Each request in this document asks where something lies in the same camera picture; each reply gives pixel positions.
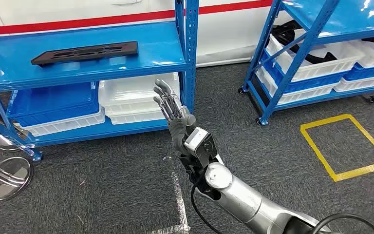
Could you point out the clear floor tape strip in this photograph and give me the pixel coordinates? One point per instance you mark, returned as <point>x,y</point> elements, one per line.
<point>179,193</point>

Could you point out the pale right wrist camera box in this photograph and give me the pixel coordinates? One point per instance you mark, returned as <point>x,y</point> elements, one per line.
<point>196,139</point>

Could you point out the blue metal shelf rack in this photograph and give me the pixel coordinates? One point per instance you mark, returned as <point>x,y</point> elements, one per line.
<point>335,16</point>
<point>161,48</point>

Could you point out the black plastic car part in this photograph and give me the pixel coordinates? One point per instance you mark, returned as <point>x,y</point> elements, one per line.
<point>87,51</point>

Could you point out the yellow floor tape square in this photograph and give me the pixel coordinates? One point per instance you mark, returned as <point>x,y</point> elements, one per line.
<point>325,122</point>

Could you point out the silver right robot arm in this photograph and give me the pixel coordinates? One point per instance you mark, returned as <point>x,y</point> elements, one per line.
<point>238,197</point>

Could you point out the chrome stanchion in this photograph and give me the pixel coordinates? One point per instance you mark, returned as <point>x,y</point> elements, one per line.
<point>8,143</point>
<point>3,181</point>

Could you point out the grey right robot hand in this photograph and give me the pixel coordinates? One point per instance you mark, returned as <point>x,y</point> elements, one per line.
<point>177,126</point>

